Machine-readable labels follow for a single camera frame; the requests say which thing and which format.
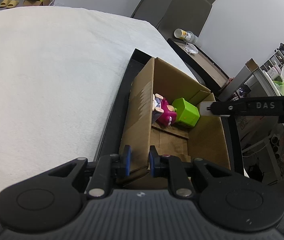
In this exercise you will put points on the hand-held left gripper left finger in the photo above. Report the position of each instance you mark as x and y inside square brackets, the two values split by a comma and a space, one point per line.
[128, 161]

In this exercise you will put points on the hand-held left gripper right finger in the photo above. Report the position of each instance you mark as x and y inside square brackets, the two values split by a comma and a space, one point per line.
[152, 161]

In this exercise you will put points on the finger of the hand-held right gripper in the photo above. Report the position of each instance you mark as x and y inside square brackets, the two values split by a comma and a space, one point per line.
[228, 108]

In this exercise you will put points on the brown cardboard box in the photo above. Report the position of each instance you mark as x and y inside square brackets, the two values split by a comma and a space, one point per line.
[142, 120]

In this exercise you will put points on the pink dinosaur toy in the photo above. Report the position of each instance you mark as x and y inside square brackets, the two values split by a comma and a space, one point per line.
[167, 111]

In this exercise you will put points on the green plastic bag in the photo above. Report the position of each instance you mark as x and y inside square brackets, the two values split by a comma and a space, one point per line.
[282, 88]

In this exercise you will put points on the cluttered shelf unit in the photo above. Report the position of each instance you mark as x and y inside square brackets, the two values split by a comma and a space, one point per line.
[242, 77]

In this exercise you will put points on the white pill bottle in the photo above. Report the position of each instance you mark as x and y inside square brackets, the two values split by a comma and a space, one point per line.
[274, 72]

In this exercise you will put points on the grey desk organizer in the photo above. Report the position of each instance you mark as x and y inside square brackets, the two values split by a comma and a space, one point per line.
[273, 60]

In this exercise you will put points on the white face mask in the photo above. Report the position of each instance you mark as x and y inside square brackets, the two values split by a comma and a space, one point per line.
[191, 48]

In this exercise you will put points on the yellow label plastic bottle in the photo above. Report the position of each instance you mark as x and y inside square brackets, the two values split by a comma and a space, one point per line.
[184, 35]

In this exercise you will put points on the yellow slipper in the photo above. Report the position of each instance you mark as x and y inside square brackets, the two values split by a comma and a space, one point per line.
[13, 3]
[3, 3]

